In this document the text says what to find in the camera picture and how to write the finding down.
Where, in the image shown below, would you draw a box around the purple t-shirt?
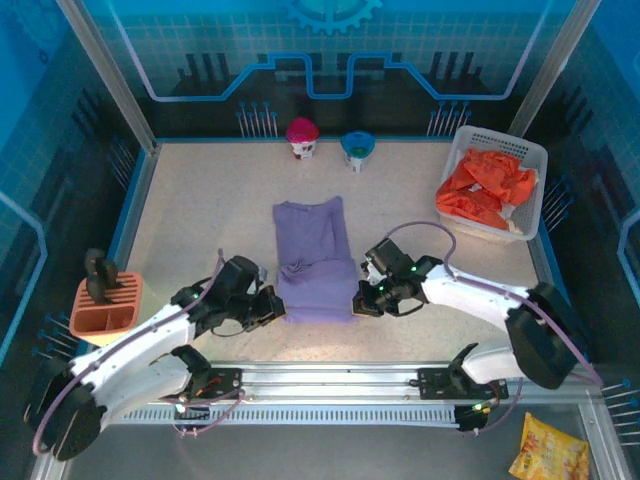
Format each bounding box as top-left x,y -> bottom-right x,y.
272,195 -> 359,326

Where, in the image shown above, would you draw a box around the orange utensil holder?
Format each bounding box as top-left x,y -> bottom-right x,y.
68,271 -> 145,347

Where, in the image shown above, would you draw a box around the orange t-shirt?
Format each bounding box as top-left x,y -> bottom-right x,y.
435,147 -> 539,231

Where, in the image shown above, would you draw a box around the black utensils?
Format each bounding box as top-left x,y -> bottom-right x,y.
83,248 -> 120,305

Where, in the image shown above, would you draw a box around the cup with blue lid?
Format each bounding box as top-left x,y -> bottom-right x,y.
340,130 -> 377,175

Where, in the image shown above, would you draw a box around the white perforated plastic basket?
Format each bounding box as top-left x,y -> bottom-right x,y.
437,124 -> 550,244

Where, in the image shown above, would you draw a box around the cup with pink lid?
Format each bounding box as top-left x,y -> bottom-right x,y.
285,116 -> 321,161

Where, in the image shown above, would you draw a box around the yellow snack bag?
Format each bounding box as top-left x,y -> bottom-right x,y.
508,412 -> 591,480

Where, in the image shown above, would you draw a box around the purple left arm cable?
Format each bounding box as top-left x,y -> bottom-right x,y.
32,247 -> 249,456

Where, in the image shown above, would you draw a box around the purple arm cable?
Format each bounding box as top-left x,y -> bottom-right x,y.
384,221 -> 606,437
32,247 -> 249,456

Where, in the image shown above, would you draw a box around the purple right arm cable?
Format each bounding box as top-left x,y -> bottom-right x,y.
384,221 -> 606,437

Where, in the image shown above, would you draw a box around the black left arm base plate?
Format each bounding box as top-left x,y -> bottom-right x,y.
192,367 -> 244,401

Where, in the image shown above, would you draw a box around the aluminium mounting rail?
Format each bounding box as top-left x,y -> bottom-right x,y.
119,359 -> 601,409

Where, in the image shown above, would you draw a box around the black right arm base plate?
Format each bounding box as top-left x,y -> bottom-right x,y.
417,366 -> 510,401

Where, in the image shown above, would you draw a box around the slotted grey cable duct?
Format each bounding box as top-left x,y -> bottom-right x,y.
114,405 -> 461,426

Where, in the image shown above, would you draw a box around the aluminium frame post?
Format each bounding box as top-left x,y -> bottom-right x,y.
514,0 -> 604,124
53,0 -> 162,154

